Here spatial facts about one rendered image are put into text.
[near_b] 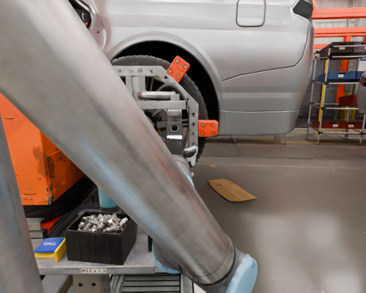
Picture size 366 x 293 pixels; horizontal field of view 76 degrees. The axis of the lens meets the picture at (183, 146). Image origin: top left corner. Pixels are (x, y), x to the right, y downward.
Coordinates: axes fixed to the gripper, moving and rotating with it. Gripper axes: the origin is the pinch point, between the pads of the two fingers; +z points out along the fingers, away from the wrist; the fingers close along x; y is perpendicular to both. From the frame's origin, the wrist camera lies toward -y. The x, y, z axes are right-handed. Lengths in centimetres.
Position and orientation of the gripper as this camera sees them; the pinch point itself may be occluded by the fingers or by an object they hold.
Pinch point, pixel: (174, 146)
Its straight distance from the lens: 80.4
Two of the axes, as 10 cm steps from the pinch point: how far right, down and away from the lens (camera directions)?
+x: 10.0, -0.3, 0.1
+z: -0.2, -2.1, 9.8
